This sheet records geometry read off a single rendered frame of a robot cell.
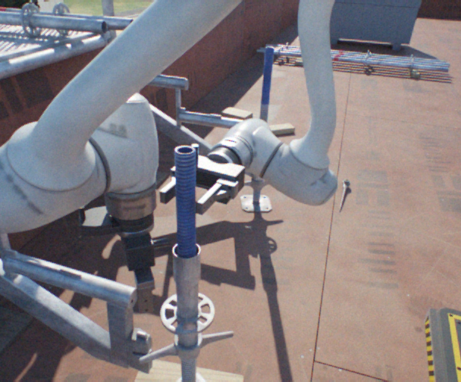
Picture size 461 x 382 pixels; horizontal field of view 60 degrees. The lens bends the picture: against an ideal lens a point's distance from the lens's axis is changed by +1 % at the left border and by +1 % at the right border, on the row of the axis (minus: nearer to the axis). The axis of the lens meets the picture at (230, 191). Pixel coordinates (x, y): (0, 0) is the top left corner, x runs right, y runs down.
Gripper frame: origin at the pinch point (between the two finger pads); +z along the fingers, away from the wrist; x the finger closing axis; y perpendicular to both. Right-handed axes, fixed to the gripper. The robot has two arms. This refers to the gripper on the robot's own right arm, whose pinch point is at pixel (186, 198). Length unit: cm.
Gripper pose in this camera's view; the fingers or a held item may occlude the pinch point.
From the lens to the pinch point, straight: 74.9
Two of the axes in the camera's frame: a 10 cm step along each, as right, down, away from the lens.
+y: 0.4, -8.6, -5.1
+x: 9.1, 2.5, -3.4
